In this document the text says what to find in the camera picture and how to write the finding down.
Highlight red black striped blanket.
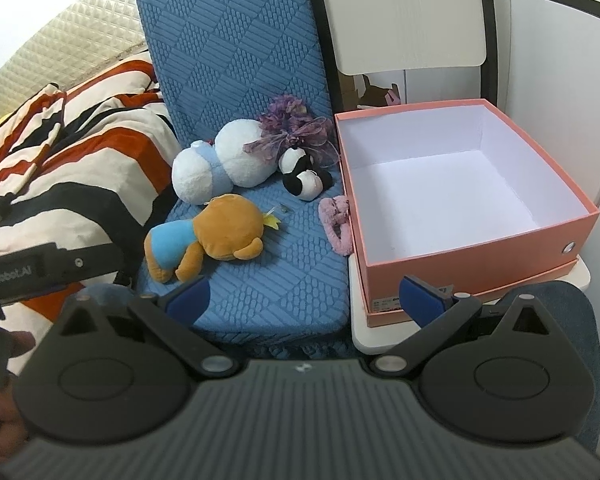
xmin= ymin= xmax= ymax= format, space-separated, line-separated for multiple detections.
xmin=0 ymin=57 xmax=187 ymax=376

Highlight purple artificial flower bouquet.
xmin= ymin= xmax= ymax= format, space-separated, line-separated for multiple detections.
xmin=243 ymin=95 xmax=339 ymax=168

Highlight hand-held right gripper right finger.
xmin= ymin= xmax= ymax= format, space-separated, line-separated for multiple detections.
xmin=372 ymin=275 xmax=554 ymax=379

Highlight pink cardboard box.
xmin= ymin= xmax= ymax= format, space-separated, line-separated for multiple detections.
xmin=334 ymin=99 xmax=600 ymax=315

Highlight white and blue plush toy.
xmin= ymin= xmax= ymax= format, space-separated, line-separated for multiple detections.
xmin=171 ymin=118 xmax=287 ymax=206

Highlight person's left hand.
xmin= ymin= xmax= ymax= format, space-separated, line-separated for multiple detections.
xmin=0 ymin=331 xmax=37 ymax=443

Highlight blue textured floor seat cushion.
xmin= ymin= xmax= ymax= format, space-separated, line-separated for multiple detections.
xmin=134 ymin=0 xmax=354 ymax=357

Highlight small panda plush toy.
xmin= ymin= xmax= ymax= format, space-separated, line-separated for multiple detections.
xmin=278 ymin=146 xmax=334 ymax=202

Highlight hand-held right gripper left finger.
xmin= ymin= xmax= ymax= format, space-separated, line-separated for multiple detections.
xmin=55 ymin=277 xmax=241 ymax=379

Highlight brown bear plush toy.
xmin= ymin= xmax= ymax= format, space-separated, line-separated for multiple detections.
xmin=144 ymin=193 xmax=282 ymax=283

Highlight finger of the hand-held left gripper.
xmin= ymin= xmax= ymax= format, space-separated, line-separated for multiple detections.
xmin=42 ymin=241 xmax=127 ymax=287

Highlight pink fluffy hair clip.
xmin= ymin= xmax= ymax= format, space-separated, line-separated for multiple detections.
xmin=318 ymin=196 xmax=353 ymax=255

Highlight white chair with black frame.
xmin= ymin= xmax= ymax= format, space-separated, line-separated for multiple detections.
xmin=302 ymin=0 xmax=592 ymax=357

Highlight beige quilted headboard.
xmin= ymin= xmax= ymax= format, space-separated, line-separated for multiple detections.
xmin=0 ymin=0 xmax=154 ymax=127

